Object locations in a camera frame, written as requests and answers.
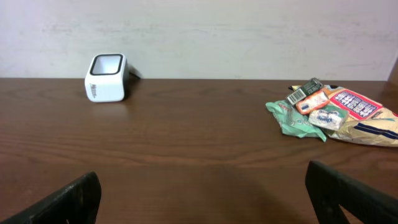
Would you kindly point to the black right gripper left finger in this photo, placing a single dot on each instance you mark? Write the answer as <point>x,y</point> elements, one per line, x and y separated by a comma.
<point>77,202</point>

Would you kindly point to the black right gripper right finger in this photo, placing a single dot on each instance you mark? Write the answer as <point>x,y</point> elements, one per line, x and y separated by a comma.
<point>331,192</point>

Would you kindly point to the teal Kleenex tissue packet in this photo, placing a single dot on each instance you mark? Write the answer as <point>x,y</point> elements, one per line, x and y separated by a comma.
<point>329,117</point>

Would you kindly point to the teal wipes packet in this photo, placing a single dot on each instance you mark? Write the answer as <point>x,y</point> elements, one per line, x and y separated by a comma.
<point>292,123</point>

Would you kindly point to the yellow snack bag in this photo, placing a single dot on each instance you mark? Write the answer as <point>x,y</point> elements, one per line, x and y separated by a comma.
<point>369,122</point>

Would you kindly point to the orange tissue packet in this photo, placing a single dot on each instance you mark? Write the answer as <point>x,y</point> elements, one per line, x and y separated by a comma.
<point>313,102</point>

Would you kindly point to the dark green round-logo packet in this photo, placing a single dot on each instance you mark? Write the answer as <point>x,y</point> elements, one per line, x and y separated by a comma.
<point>301,92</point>

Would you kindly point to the white barcode scanner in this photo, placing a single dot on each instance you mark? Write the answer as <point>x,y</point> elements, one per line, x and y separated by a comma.
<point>107,78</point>

